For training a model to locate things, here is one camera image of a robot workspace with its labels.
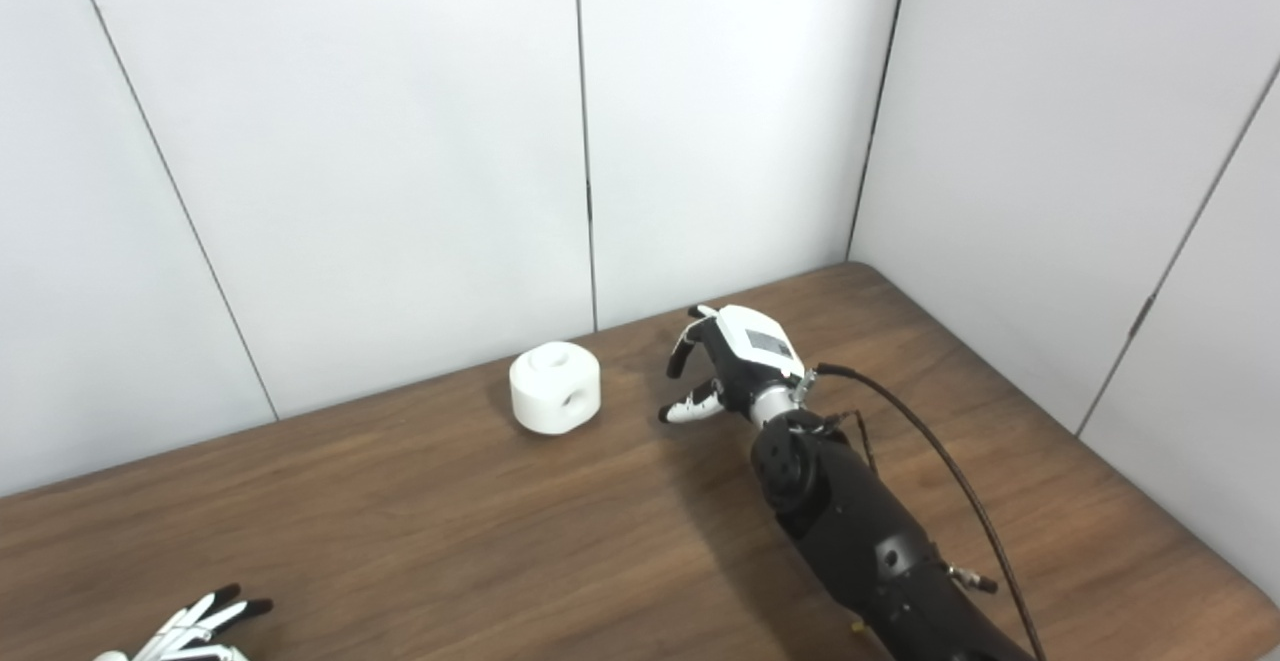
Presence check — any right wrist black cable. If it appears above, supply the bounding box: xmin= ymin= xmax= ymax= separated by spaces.
xmin=798 ymin=362 xmax=1049 ymax=661

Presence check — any round white piece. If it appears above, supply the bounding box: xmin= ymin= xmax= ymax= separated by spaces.
xmin=508 ymin=341 xmax=603 ymax=437

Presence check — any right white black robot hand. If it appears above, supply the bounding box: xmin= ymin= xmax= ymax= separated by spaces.
xmin=657 ymin=303 xmax=808 ymax=426

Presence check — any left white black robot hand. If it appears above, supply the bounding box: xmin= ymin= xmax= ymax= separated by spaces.
xmin=94 ymin=583 xmax=275 ymax=661

